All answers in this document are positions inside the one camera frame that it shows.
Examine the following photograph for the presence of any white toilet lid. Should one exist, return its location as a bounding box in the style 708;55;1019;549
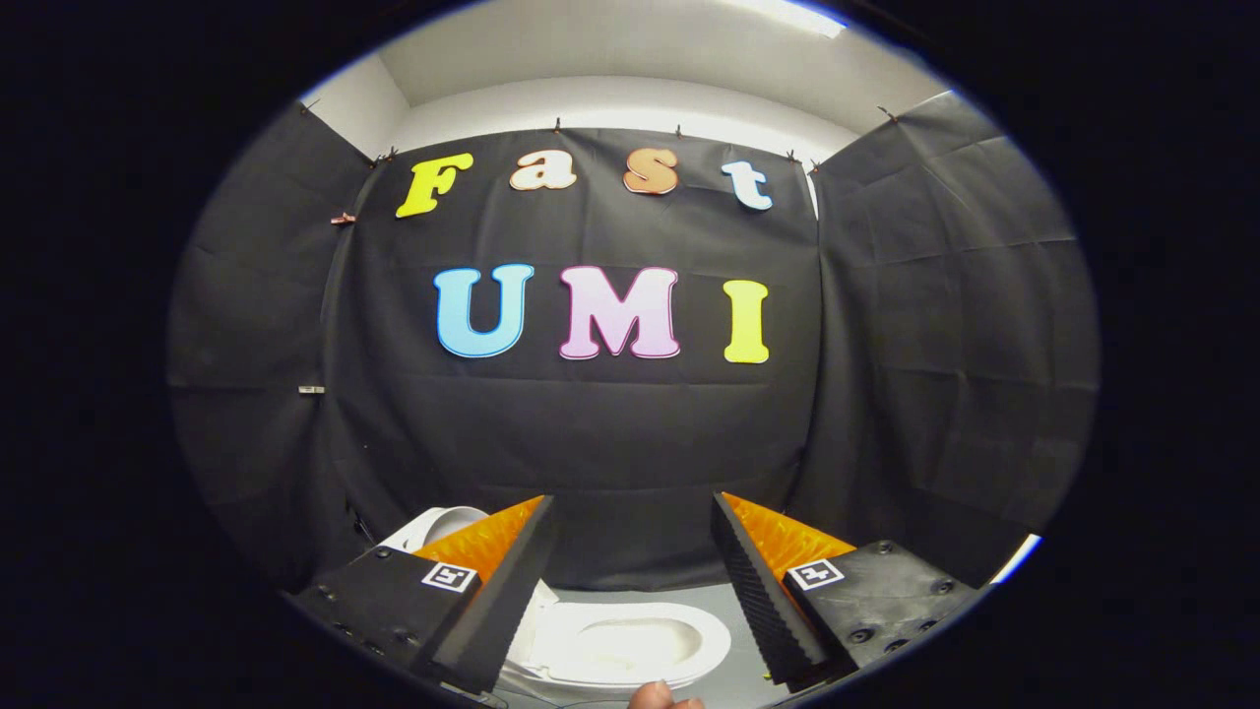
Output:
379;505;493;554

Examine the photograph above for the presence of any white toilet seat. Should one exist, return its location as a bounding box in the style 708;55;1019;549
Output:
532;601;732;690

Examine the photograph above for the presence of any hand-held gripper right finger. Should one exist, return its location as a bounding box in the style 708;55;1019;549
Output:
711;490;985;688

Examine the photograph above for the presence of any white toilet with tank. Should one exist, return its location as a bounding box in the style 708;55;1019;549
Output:
497;579;734;705

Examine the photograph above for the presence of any black backdrop cloth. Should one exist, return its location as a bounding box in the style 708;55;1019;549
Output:
165;89;1102;594

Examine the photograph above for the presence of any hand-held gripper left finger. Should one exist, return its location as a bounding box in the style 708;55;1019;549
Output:
290;495;557;696

